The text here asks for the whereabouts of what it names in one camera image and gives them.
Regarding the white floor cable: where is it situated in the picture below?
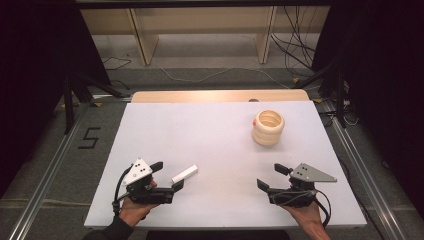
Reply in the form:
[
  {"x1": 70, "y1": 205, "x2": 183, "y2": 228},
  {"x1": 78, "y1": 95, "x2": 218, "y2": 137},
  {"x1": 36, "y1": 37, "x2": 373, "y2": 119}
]
[{"x1": 159, "y1": 66, "x2": 292, "y2": 90}]

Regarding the person's right hand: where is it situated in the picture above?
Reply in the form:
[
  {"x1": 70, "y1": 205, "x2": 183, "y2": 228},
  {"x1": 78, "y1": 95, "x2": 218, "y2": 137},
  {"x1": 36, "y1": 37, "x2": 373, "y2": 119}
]
[{"x1": 282, "y1": 201, "x2": 325, "y2": 229}]

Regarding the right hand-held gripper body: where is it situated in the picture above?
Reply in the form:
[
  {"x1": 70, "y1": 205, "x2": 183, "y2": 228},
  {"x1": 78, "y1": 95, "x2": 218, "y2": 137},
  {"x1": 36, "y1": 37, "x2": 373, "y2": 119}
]
[{"x1": 267, "y1": 162, "x2": 338, "y2": 209}]

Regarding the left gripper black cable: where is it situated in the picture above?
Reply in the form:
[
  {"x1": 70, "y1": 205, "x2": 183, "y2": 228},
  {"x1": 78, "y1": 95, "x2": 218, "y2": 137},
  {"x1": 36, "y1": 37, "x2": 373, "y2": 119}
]
[{"x1": 111, "y1": 165, "x2": 133, "y2": 218}]

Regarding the thin black floor cable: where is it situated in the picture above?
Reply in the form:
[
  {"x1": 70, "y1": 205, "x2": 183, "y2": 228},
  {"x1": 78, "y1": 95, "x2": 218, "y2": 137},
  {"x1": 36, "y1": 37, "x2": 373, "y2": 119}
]
[{"x1": 101, "y1": 55, "x2": 133, "y2": 72}]

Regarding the light wooden desk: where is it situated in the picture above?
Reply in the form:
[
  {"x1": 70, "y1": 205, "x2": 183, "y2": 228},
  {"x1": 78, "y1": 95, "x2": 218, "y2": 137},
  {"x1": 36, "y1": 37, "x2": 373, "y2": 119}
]
[{"x1": 79, "y1": 5, "x2": 331, "y2": 67}]

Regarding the black metal stand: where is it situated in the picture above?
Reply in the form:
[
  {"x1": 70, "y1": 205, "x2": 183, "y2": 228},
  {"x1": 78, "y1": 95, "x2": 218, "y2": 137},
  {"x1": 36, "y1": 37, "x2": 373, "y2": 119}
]
[
  {"x1": 62, "y1": 70, "x2": 132, "y2": 135},
  {"x1": 294, "y1": 61, "x2": 348, "y2": 129}
]

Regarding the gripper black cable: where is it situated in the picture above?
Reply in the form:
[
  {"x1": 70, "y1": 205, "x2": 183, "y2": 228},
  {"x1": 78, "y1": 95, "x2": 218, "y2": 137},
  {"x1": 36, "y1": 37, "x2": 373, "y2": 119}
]
[
  {"x1": 313, "y1": 188, "x2": 333, "y2": 229},
  {"x1": 111, "y1": 165, "x2": 133, "y2": 218}
]

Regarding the white table board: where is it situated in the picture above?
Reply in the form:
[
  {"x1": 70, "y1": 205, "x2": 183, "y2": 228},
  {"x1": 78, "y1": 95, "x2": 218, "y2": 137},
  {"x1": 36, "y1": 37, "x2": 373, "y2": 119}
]
[{"x1": 83, "y1": 100, "x2": 368, "y2": 230}]

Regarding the cream ribbed cup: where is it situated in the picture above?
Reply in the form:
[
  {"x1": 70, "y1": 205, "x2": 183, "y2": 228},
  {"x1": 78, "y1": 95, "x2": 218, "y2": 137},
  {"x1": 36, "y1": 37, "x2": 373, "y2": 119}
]
[{"x1": 251, "y1": 109, "x2": 286, "y2": 147}]

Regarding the bundle of black cables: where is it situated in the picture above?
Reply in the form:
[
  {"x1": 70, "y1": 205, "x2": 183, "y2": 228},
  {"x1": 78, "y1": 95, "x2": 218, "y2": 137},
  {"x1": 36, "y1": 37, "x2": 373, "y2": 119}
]
[{"x1": 270, "y1": 5, "x2": 317, "y2": 72}]

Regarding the person's dark clothing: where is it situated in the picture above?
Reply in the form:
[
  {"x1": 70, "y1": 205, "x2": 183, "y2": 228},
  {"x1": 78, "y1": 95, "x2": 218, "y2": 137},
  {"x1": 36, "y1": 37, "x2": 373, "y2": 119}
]
[{"x1": 145, "y1": 229, "x2": 292, "y2": 240}]

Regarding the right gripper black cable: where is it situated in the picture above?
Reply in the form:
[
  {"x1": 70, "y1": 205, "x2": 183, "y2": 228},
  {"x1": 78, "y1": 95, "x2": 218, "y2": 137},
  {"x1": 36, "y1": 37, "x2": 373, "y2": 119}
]
[{"x1": 313, "y1": 188, "x2": 333, "y2": 229}]

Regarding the black overhead bar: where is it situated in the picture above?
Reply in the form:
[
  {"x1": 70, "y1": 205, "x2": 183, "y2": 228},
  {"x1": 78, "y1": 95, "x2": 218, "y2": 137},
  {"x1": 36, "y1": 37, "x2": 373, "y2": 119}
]
[{"x1": 74, "y1": 0, "x2": 334, "y2": 10}]

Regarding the white rectangular stick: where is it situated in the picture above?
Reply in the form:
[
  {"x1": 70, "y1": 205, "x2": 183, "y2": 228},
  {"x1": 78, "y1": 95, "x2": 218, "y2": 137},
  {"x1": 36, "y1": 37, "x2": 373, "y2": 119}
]
[{"x1": 171, "y1": 164, "x2": 199, "y2": 184}]

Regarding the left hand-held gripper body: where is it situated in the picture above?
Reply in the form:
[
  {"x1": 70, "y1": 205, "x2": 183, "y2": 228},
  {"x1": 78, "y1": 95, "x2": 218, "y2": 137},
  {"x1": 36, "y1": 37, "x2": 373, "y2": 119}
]
[{"x1": 121, "y1": 157, "x2": 175, "y2": 205}]

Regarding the person's left hand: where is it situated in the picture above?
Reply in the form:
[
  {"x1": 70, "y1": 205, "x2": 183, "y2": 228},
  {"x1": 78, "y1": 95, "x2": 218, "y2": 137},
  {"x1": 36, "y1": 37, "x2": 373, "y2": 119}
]
[{"x1": 118, "y1": 179, "x2": 160, "y2": 228}]

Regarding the wooden table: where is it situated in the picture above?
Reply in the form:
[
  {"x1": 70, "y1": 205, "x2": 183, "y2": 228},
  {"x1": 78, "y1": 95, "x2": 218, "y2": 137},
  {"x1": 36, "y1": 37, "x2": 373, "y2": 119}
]
[{"x1": 130, "y1": 88, "x2": 311, "y2": 104}]

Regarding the black curtain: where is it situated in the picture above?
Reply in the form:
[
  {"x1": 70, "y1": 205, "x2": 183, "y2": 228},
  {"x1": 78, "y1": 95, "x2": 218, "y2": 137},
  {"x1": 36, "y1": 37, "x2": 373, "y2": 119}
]
[
  {"x1": 312, "y1": 0, "x2": 424, "y2": 219},
  {"x1": 0, "y1": 0, "x2": 112, "y2": 199}
]

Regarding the aluminium floor rail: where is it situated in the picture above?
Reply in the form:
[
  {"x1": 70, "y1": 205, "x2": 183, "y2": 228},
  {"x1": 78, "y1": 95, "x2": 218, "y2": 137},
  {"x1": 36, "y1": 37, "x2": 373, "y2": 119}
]
[
  {"x1": 7, "y1": 108, "x2": 88, "y2": 240},
  {"x1": 322, "y1": 99, "x2": 408, "y2": 240}
]

